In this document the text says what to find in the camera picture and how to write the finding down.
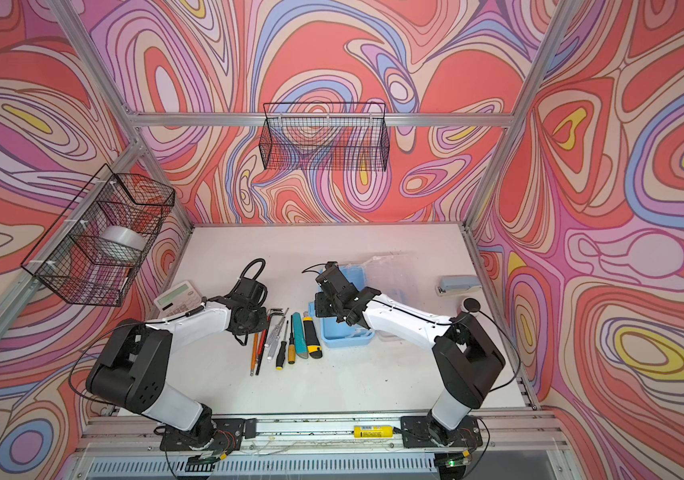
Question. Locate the orange handled hex key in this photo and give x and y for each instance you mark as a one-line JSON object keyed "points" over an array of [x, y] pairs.
{"points": [[256, 341]]}

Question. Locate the small silver screwdriver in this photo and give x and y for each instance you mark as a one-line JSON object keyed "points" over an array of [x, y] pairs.
{"points": [[270, 353]]}

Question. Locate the yellow handled screwdriver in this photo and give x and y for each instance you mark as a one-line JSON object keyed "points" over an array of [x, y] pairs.
{"points": [[292, 347]]}

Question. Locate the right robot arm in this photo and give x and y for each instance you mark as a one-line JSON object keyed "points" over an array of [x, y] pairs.
{"points": [[468, 360]]}

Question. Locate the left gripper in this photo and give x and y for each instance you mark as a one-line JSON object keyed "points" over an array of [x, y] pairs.
{"points": [[264, 322]]}

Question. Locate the black wire basket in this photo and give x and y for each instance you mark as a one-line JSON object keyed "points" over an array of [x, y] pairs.
{"points": [[72, 267], [325, 136]]}

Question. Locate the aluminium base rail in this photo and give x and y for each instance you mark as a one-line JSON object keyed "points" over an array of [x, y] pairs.
{"points": [[505, 429]]}

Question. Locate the teal utility knife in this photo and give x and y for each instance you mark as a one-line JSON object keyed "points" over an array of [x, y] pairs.
{"points": [[299, 336]]}

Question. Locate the pink tape roll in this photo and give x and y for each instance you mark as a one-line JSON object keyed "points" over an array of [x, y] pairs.
{"points": [[471, 305]]}

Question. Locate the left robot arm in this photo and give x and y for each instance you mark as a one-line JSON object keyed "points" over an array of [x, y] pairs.
{"points": [[131, 371]]}

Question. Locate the black wire basket back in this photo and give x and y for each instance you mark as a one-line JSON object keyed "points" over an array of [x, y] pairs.
{"points": [[325, 136]]}

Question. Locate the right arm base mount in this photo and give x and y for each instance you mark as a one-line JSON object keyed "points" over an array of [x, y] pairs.
{"points": [[426, 432]]}

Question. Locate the white pink calculator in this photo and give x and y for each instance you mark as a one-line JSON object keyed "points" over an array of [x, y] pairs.
{"points": [[179, 299]]}

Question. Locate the yellow black utility knife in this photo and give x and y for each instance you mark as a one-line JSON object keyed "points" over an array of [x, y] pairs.
{"points": [[311, 337]]}

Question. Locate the grey stapler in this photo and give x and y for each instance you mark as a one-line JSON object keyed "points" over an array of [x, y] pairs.
{"points": [[457, 284]]}

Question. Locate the black yellow screwdriver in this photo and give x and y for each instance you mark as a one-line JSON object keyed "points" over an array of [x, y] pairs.
{"points": [[282, 352]]}

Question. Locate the black wire basket left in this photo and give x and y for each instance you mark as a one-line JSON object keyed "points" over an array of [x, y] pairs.
{"points": [[72, 267]]}

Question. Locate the blue plastic tool box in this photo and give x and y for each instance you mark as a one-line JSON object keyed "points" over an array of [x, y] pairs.
{"points": [[367, 309]]}

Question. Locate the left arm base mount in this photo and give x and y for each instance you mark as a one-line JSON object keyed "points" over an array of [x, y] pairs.
{"points": [[218, 434]]}

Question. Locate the red handled hex key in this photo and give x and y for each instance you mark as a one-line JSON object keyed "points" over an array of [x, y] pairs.
{"points": [[261, 350]]}

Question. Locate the silver duct tape roll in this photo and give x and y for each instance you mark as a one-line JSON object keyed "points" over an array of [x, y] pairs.
{"points": [[121, 244]]}

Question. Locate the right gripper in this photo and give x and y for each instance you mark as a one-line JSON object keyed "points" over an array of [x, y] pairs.
{"points": [[320, 299]]}

